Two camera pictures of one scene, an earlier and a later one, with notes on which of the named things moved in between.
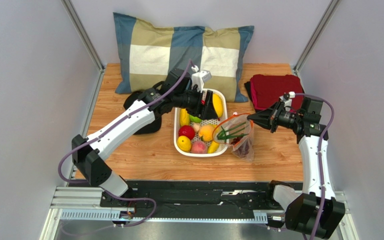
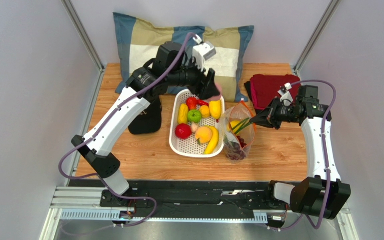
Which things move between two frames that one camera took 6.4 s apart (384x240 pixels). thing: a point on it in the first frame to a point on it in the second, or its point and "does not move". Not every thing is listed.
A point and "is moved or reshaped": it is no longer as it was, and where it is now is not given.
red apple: x=187 y=130 is moved or reshaped
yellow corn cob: x=184 y=117 does not move
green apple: x=194 y=119 does not move
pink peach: x=198 y=147 to x=218 y=97
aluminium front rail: x=84 y=203 does not move
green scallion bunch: x=226 y=134 is moved or reshaped
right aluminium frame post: x=317 y=33 does not move
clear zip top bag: x=238 y=132 is moved or reshaped
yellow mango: x=218 y=104 does not move
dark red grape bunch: x=241 y=146 is moved or reshaped
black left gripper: x=209 y=112 to x=205 y=87
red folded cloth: x=267 y=89 does not move
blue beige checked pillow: x=149 y=51 does not move
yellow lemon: x=184 y=143 to x=233 y=123
